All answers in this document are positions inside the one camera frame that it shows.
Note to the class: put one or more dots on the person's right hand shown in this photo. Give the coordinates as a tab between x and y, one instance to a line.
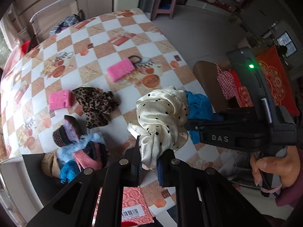
288	167

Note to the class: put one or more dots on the wooden chair back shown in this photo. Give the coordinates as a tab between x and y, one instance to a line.
206	74

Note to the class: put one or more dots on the red plastic basin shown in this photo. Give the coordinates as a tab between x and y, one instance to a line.
16	55

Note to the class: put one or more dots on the pink knitted cloth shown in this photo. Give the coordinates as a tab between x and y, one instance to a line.
94	155

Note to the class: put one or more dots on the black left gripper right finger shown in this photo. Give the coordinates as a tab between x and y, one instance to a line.
165	170

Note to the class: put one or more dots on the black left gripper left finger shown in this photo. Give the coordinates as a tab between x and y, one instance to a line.
134	166

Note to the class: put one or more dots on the pink plastic stool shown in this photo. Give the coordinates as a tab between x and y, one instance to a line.
163	7

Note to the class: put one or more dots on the pink sponge with holes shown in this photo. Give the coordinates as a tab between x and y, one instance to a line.
60	100

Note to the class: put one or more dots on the plaid cloth on chair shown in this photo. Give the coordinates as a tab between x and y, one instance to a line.
65	23

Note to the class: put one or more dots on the beige folding chair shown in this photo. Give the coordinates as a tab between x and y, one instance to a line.
45	20

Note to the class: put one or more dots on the checkered patterned tablecloth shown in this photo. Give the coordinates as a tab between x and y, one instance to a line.
79	57

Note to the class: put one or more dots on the red white checkered cloth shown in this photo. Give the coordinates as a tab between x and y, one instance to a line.
227	84

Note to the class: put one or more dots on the leopard print scrunchie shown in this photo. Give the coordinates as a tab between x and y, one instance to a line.
95	105

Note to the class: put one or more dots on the purple brown knitted scrunchie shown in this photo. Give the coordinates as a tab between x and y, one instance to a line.
68	133

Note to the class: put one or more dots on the tan cloth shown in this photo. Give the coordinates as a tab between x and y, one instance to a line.
50	165

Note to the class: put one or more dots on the red patterned box with barcode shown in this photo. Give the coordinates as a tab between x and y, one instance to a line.
135	211

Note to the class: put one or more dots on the blue cloth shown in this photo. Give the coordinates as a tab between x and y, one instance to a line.
200	107

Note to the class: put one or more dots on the cream polka dot satin scarf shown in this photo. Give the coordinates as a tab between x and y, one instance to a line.
159	125

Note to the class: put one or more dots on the pink sponge near hair tie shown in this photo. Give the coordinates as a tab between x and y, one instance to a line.
120	69

